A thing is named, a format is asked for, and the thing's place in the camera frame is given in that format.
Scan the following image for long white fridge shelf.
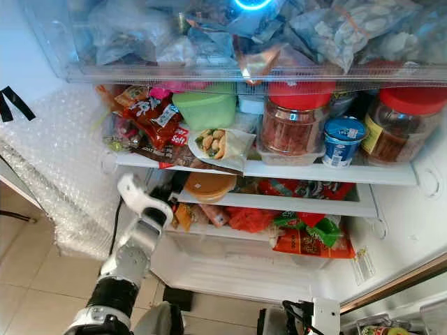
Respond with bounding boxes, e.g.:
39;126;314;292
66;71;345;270
115;152;420;186

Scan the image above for short white fridge shelf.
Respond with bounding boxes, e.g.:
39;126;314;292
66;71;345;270
175;188;379;218

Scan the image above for pink lid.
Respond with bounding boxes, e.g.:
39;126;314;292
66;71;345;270
149;85;174;100

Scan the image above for frozen dumpling bag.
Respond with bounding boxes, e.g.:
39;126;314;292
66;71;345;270
290;0;427;70

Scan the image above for blue yogurt cup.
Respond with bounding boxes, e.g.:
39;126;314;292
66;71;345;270
323;116;367;167

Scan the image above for green plastic container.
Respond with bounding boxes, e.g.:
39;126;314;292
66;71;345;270
173;89;237;131

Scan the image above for blue ring light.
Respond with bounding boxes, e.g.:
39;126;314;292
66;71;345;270
234;0;274;11

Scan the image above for frozen food bag, grey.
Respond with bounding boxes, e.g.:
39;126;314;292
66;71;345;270
87;0;196;67

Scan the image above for clear bubble wrap sheet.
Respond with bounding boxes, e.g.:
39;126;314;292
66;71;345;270
0;87;123;259

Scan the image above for red plastic bag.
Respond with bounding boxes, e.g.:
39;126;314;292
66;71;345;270
225;207;277;233

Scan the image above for red lid jar, yellow label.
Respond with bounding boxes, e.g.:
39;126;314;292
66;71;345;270
363;87;447;165

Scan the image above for clear fridge drawer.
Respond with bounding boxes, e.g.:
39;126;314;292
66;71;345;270
21;0;447;84

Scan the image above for red snack packet with print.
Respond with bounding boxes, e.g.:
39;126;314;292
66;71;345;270
112;85;186;151

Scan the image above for red and green snack bag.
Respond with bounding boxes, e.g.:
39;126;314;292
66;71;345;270
272;211;357;259

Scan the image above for red lid jar, dried food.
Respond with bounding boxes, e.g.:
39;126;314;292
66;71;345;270
261;80;337;156

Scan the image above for clear plastic food box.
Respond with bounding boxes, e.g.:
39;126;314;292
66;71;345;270
257;147;325;167

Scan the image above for flat red food packets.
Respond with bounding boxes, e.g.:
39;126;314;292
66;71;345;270
255;178;357;201

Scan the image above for yellow round bowl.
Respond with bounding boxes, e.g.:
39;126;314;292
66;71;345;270
184;171;238;203

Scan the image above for wrapped sandwich packet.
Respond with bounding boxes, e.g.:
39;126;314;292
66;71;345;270
187;126;256;172

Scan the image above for black tape strips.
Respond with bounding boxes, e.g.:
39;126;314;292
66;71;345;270
1;86;37;123

